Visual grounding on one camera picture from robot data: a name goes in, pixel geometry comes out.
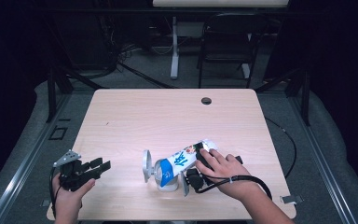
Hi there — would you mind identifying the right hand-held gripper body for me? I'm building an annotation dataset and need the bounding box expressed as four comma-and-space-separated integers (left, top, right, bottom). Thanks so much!
181, 154, 244, 198

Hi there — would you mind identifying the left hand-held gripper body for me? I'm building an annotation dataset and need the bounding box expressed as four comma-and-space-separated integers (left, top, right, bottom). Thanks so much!
52, 148, 91, 192

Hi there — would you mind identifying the white and blue pouch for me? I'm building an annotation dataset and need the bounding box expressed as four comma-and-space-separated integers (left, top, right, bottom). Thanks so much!
158, 138, 219, 189

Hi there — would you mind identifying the clear container with grey lid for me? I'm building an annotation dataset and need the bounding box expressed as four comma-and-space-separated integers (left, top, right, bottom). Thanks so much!
141, 148, 181, 193

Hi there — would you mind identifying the person's left hand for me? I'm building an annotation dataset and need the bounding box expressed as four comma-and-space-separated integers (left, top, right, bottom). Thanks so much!
51, 173, 97, 216

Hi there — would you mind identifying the person's right hand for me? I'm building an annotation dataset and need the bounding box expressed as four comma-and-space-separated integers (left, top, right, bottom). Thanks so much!
194, 148, 261, 201

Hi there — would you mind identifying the black metal stand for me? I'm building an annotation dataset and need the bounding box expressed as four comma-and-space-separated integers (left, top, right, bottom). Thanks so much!
255, 67, 312, 127
46, 60, 108, 123

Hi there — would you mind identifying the black folding chair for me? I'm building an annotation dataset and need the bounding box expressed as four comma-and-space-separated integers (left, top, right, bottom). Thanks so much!
197, 12, 270, 90

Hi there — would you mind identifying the white background table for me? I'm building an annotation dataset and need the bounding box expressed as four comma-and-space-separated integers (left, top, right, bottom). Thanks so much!
151, 0, 290, 80

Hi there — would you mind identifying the metal floor rail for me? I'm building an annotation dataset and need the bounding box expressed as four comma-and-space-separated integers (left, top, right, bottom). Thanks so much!
286, 95, 358, 224
0, 92, 73, 224

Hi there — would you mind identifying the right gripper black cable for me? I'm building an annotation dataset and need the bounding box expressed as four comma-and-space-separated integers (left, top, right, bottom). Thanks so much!
195, 175, 274, 201

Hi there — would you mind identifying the thick black floor cable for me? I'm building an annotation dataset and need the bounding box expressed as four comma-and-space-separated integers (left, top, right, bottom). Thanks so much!
117, 61, 176, 91

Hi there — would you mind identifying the metal table edge bracket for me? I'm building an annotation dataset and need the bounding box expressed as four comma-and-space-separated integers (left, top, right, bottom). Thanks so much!
280, 194, 305, 205

